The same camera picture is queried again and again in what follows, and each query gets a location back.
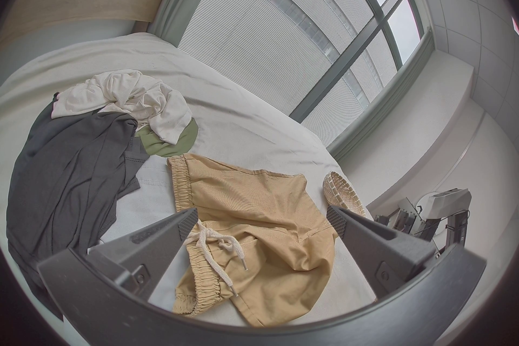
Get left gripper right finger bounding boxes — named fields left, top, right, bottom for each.
left=326, top=206, right=437, bottom=301

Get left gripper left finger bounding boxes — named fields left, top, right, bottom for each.
left=86, top=208, right=199, bottom=301

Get tan shorts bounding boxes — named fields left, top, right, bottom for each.
left=167, top=153, right=340, bottom=327

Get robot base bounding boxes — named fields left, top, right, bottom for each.
left=373, top=207, right=424, bottom=241

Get pale blue garment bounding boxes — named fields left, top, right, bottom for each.
left=87, top=156, right=196, bottom=312

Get round woven basket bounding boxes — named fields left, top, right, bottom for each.
left=322, top=171, right=372, bottom=220

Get green garment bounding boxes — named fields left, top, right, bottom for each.
left=136, top=119, right=199, bottom=158

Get black garment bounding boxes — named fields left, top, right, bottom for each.
left=6, top=99, right=149, bottom=321

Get white garment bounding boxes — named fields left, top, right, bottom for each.
left=52, top=69, right=192, bottom=145

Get window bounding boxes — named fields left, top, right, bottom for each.
left=174, top=0, right=430, bottom=152

